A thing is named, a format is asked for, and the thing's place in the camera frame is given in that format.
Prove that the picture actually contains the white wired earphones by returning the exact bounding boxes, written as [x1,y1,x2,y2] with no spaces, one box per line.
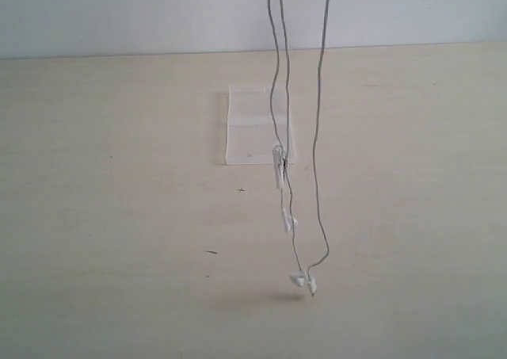
[265,0,336,298]

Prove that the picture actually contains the clear plastic box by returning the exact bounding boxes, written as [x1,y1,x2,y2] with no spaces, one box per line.
[225,85,297,165]

